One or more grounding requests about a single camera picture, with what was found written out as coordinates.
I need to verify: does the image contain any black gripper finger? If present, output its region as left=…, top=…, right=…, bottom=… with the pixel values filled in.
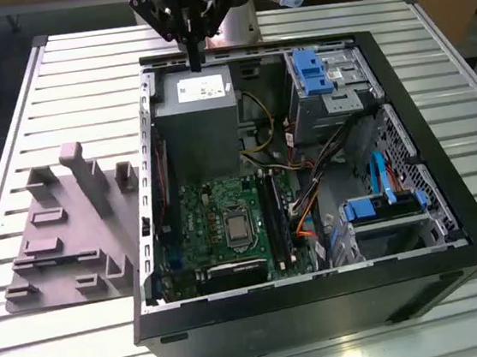
left=128, top=0, right=198, bottom=79
left=188, top=0, right=238, bottom=72

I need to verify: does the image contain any black RAM slot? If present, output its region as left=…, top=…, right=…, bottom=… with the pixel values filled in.
left=255, top=170, right=288, bottom=271

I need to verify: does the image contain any blue drive latch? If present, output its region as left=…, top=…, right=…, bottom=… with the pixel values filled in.
left=291, top=46, right=337, bottom=98

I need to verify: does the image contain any grey power supply unit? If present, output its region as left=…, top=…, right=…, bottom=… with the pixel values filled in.
left=147, top=64, right=247, bottom=188

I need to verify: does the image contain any metal drive cage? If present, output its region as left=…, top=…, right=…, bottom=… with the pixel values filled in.
left=282, top=39, right=390, bottom=147

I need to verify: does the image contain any black CPU socket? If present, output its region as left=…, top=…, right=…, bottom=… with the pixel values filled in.
left=219, top=202, right=259, bottom=257

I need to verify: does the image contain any green motherboard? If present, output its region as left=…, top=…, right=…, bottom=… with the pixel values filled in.
left=148, top=166, right=320, bottom=303

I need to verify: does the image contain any silver CPU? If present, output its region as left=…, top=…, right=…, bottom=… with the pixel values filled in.
left=225, top=214, right=250, bottom=243

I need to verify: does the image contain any grey parts rack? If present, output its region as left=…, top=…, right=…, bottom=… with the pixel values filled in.
left=0, top=134, right=155, bottom=316

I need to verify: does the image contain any hard disk in blue carrier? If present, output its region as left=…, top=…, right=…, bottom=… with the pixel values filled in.
left=337, top=189, right=429, bottom=226

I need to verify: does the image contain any black graphics card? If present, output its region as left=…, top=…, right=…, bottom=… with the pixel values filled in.
left=194, top=256, right=271, bottom=296

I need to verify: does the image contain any black open PC case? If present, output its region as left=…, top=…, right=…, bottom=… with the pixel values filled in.
left=102, top=17, right=477, bottom=357

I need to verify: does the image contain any yellow wire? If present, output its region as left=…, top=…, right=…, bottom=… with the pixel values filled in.
left=232, top=88, right=280, bottom=162

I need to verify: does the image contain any black cable bundle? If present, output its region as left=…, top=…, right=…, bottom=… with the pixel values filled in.
left=278, top=104, right=391, bottom=219

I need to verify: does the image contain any blue flat wire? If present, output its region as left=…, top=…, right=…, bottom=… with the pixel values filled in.
left=367, top=150, right=400, bottom=207

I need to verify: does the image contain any orange wire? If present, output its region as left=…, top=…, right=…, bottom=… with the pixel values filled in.
left=292, top=204, right=319, bottom=240

